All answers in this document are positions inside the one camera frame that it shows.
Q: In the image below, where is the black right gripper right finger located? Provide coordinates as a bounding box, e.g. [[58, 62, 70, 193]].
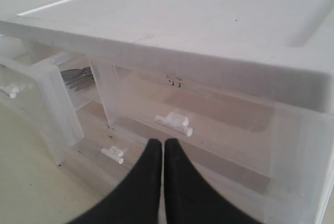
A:
[[164, 138, 248, 223]]

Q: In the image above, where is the white translucent drawer cabinet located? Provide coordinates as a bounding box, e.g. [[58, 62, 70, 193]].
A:
[[1, 0, 333, 223]]

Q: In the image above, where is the key bunch with blue fob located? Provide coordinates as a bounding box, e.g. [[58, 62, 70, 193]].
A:
[[61, 66, 95, 91]]

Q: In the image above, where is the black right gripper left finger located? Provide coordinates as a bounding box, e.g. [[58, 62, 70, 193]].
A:
[[70, 139, 162, 223]]

